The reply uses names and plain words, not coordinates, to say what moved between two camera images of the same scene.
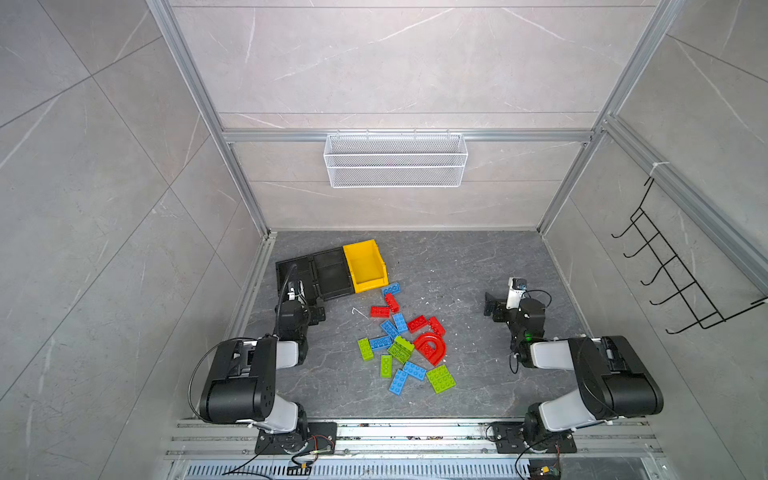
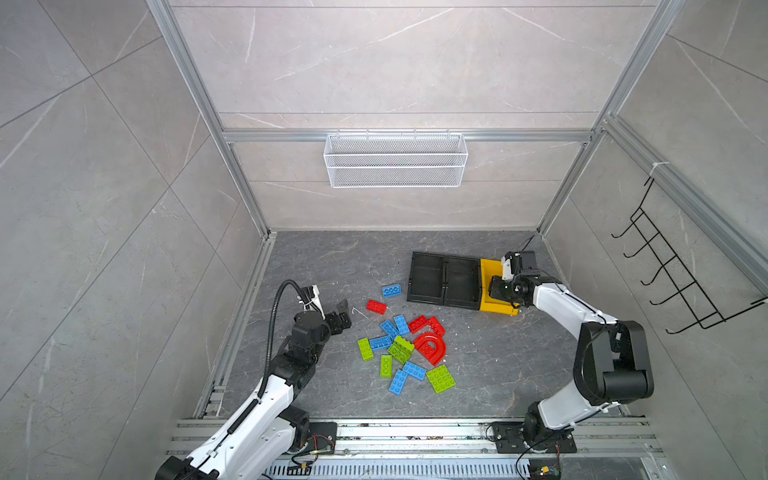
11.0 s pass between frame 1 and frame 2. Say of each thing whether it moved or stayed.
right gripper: moved
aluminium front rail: stayed
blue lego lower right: stayed
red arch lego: stayed
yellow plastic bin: moved
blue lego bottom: stayed
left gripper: moved
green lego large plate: stayed
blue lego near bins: stayed
